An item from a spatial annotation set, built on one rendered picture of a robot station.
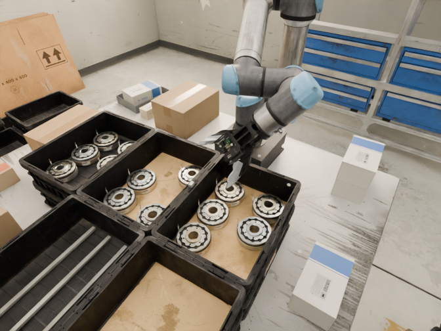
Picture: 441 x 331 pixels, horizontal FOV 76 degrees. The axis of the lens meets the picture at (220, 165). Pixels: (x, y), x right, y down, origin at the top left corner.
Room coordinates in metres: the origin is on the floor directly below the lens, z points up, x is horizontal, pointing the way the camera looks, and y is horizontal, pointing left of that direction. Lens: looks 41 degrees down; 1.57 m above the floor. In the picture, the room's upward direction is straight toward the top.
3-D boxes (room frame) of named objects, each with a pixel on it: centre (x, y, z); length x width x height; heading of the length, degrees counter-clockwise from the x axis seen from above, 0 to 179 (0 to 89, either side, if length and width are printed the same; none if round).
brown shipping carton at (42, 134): (1.08, 0.69, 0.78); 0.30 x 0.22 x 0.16; 152
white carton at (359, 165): (0.85, -0.56, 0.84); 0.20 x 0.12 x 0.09; 148
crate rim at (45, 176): (0.84, 0.48, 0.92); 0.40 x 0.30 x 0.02; 150
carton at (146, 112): (1.48, 0.36, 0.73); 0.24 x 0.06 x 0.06; 142
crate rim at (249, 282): (0.54, -0.04, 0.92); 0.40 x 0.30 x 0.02; 150
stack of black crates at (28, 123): (1.71, 1.20, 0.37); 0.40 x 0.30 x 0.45; 144
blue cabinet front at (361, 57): (2.30, -0.94, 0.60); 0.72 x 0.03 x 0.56; 55
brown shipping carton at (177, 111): (1.36, 0.18, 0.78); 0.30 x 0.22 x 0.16; 145
